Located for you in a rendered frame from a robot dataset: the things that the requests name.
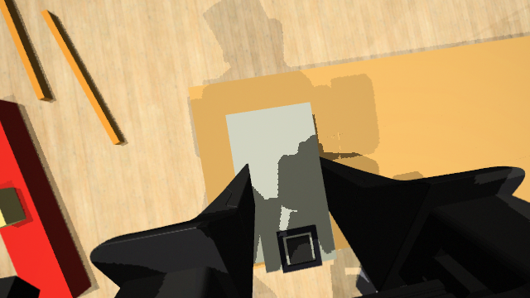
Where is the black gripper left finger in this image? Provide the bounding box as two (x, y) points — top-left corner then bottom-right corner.
(89, 164), (255, 298)

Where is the orange panel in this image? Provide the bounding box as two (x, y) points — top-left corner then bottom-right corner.
(188, 36), (530, 205)

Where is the orange long thin bar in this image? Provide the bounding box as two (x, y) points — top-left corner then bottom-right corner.
(41, 10), (124, 145)
(0, 0), (53, 101)

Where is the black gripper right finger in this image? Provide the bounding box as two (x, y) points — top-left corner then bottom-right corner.
(320, 157), (526, 292)

